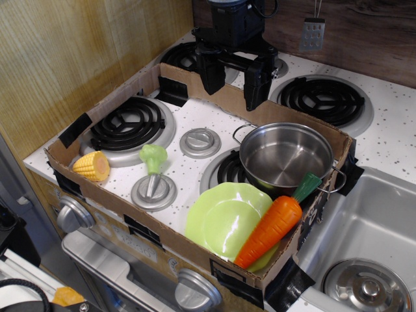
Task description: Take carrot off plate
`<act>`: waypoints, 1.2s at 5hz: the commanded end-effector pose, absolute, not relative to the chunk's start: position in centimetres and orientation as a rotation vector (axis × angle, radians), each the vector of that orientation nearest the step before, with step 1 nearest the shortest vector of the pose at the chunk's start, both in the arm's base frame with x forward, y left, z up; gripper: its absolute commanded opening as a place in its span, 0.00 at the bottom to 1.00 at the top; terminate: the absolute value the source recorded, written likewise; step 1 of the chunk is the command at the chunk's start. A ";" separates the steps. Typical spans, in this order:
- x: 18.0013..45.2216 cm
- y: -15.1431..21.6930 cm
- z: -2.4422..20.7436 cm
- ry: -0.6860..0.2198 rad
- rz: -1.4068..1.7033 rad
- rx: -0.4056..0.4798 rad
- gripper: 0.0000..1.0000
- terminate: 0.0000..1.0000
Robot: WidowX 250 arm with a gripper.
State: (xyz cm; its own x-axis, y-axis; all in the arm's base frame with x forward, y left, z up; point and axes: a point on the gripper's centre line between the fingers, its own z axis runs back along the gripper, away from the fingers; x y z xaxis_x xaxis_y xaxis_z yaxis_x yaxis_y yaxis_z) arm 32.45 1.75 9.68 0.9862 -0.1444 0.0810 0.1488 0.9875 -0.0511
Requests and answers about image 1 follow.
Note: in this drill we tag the silver oven knob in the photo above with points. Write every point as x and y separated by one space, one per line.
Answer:
195 293
73 216

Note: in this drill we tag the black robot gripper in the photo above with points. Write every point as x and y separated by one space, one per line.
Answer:
235 39

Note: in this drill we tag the silver sink basin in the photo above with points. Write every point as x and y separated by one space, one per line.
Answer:
375 221

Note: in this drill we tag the silver sink drain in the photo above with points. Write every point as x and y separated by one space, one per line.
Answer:
366 285

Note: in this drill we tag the silver oven door handle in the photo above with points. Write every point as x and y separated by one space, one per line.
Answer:
111 269

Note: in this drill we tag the silver stovetop knob back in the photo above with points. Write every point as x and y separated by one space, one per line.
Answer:
281 68

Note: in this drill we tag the light green plastic plate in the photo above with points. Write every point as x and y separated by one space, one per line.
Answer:
223 217

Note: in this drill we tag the front left black burner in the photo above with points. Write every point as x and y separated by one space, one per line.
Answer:
131 125

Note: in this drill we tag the orange toy carrot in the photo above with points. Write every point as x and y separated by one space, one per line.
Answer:
284 213

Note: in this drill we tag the back right black burner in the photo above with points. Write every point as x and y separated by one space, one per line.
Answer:
332 101

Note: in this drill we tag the orange object bottom left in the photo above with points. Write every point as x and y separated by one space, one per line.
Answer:
66 296

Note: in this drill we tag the back left black burner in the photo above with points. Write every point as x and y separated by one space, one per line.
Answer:
182 56

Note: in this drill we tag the silver oven knob left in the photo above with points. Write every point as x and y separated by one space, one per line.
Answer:
73 216

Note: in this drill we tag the silver stovetop knob centre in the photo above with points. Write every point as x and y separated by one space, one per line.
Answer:
200 143

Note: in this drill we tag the silver stovetop knob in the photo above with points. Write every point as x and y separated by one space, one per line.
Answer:
154 192
281 68
200 143

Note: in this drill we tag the stainless steel pot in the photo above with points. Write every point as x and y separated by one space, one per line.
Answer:
277 156

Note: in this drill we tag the green toy broccoli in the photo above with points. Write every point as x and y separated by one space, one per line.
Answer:
153 156

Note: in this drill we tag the yellow toy corn cob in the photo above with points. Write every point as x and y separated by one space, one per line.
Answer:
93 166

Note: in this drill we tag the hanging metal spatula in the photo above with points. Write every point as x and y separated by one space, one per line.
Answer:
313 29

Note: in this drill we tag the silver oven knob right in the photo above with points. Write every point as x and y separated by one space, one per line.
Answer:
195 293

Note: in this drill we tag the silver stovetop knob front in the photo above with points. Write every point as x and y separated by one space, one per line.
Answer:
154 192

